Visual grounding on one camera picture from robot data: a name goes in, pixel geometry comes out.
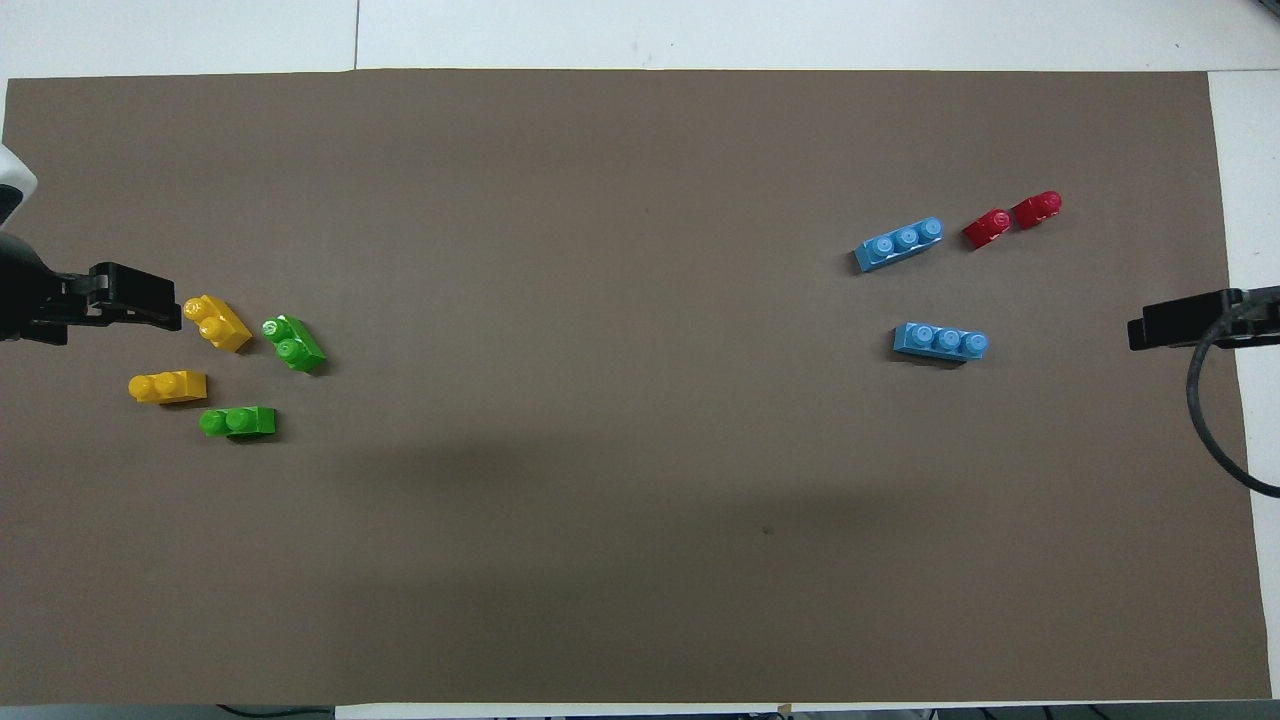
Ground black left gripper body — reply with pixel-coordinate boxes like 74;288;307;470
0;234;98;347

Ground green two-stud block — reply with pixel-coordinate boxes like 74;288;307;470
198;405;279;440
261;314;328;375

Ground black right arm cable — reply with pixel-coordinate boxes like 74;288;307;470
1186;300;1280;499

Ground brown table mat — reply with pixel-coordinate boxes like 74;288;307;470
0;68;1273;707

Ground blue three-stud block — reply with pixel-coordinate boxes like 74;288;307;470
852;216;946;275
892;321;990;368

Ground black left base cable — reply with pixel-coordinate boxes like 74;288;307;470
214;704;337;720

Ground yellow two-stud block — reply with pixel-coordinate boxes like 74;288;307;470
182;294;254;354
127;369;209;406

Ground red one-stud block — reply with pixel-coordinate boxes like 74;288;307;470
1011;190;1064;230
961;207;1014;252

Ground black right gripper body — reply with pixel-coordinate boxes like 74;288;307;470
1238;285;1280;347

